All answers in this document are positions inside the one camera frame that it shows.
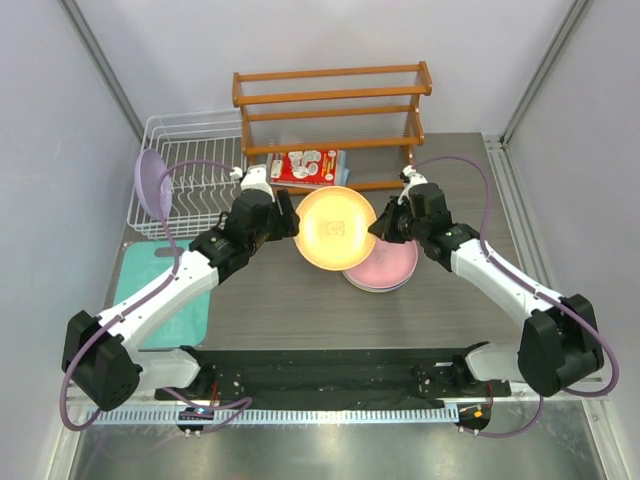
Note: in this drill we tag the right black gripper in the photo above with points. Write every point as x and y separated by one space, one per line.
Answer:
385 227

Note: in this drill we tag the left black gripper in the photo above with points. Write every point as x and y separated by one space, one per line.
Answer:
286 227

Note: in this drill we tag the pink plate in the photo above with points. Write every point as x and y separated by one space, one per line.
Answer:
387 265

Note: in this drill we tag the orange yellow plate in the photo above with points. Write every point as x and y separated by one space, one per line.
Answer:
333 229

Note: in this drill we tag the purple plate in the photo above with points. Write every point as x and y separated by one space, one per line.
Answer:
152 186

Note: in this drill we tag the blue plate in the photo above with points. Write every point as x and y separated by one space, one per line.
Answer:
350 279

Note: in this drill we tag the cream yellow plate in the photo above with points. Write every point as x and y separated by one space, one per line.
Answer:
378 290

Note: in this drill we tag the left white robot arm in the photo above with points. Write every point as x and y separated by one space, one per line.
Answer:
104 354

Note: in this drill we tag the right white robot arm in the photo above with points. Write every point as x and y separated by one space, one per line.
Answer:
557 348

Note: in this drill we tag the red snack packet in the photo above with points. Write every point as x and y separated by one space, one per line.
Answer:
311 169

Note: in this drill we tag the wooden three-tier shelf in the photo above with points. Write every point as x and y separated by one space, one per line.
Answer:
340 108

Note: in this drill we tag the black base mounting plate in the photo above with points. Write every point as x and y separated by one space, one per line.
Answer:
340 379

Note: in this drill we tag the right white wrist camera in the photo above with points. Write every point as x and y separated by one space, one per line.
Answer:
410 178

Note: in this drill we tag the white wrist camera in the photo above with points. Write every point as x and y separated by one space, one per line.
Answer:
255 177
410 178

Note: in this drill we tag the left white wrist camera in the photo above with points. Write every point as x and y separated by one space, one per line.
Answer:
255 177

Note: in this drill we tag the white wire dish rack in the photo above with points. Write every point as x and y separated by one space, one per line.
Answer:
212 142

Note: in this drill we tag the white slotted cable duct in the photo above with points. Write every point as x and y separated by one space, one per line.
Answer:
179 415

